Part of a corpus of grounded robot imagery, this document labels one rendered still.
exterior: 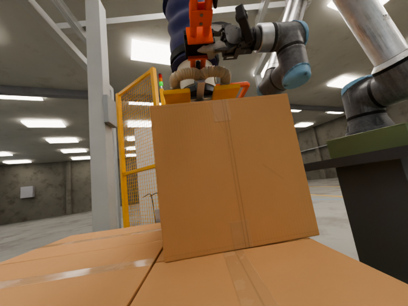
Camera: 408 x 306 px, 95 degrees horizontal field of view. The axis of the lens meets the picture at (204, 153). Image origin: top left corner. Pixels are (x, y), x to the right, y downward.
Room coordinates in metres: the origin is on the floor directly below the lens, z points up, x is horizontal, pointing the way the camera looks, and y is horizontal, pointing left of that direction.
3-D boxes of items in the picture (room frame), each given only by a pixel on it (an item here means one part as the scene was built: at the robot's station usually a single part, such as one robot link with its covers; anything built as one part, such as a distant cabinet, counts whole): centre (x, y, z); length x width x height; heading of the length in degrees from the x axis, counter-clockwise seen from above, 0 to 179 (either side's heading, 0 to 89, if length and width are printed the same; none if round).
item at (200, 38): (0.56, -0.03, 1.18); 0.10 x 0.08 x 0.06; 95
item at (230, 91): (0.82, -0.11, 1.08); 0.34 x 0.10 x 0.05; 5
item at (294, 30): (0.59, -0.34, 1.18); 0.12 x 0.09 x 0.10; 95
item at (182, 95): (0.80, 0.08, 1.08); 0.34 x 0.10 x 0.05; 5
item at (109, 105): (1.88, 0.93, 1.62); 0.20 x 0.05 x 0.30; 3
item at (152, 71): (2.15, 0.75, 1.05); 0.87 x 0.10 x 2.10; 55
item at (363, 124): (0.90, -0.81, 0.89); 0.19 x 0.19 x 0.10
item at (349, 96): (0.89, -0.82, 1.03); 0.17 x 0.15 x 0.18; 14
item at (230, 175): (0.80, -0.04, 0.74); 0.60 x 0.40 x 0.40; 6
